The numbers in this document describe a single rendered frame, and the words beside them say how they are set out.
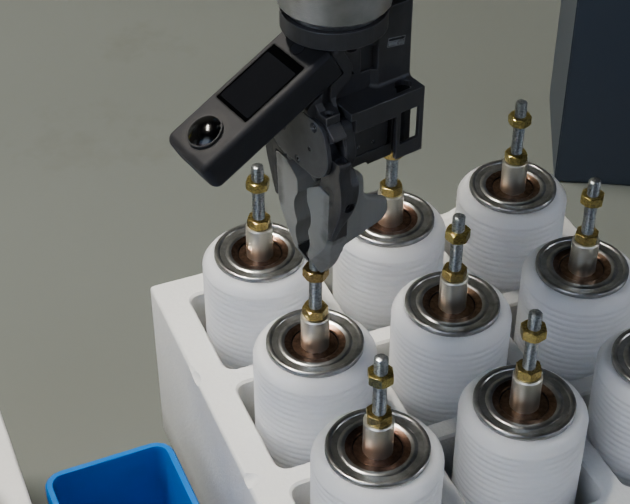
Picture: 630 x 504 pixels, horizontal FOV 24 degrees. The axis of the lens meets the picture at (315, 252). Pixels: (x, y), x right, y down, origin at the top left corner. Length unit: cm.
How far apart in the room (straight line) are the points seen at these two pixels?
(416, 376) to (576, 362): 14
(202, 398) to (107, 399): 27
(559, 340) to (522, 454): 17
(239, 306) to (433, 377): 17
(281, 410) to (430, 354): 12
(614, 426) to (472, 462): 12
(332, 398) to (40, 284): 56
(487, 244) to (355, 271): 12
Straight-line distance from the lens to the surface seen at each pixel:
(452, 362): 114
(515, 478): 107
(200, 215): 165
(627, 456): 115
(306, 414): 111
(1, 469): 115
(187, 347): 123
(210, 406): 118
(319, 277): 107
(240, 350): 122
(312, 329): 110
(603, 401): 113
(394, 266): 121
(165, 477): 125
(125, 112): 183
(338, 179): 97
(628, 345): 114
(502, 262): 128
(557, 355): 121
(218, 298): 119
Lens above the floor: 102
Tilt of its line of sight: 40 degrees down
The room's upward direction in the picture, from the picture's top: straight up
